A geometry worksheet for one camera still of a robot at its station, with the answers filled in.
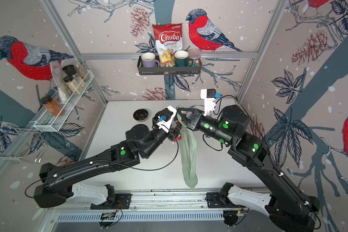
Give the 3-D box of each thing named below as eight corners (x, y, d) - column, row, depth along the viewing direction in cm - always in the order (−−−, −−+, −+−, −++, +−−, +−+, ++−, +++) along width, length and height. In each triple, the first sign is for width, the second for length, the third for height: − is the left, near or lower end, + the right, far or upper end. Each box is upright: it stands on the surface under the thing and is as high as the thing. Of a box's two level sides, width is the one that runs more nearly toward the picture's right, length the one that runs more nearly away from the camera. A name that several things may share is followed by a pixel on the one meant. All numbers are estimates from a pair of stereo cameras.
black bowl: (133, 122, 108) (131, 118, 104) (136, 113, 114) (134, 109, 110) (147, 122, 108) (146, 118, 104) (149, 113, 114) (148, 108, 110)
